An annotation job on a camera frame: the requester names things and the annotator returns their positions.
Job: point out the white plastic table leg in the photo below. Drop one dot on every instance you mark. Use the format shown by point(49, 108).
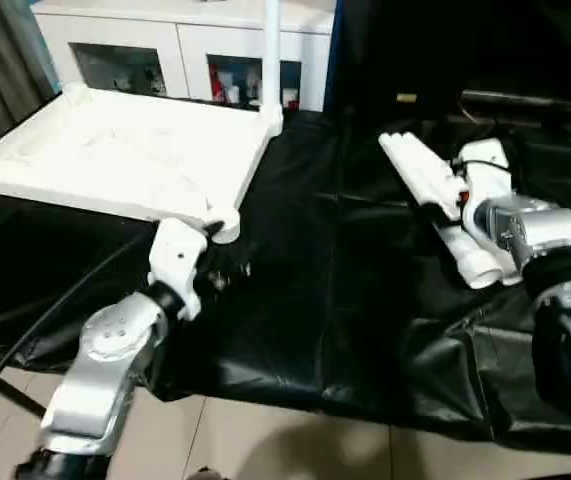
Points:
point(272, 60)
point(430, 165)
point(401, 165)
point(415, 165)

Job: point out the white plastic table top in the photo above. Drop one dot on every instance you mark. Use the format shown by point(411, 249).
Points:
point(130, 160)

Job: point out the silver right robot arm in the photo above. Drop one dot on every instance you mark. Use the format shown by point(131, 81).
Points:
point(550, 235)

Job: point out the dark low bench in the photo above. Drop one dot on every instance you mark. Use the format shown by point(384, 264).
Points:
point(530, 102)

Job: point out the black mat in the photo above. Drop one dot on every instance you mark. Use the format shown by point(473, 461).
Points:
point(340, 275)

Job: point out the black speaker with gold label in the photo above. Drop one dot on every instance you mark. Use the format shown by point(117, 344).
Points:
point(440, 45)

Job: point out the red bottle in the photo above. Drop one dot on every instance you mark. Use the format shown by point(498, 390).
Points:
point(213, 75)

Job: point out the white glass-door cabinet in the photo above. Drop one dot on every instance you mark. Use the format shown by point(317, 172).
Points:
point(175, 30)

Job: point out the grey-brown curtain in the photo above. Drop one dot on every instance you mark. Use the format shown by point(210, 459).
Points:
point(0, 55)

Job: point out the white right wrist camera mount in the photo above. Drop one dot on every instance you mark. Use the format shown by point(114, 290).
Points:
point(487, 180)

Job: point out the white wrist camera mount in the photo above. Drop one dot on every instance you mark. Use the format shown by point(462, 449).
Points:
point(180, 260)
point(487, 180)

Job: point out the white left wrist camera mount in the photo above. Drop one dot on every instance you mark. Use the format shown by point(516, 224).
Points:
point(180, 260)

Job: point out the black folding table frame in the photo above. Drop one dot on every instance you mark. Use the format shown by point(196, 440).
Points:
point(15, 395)

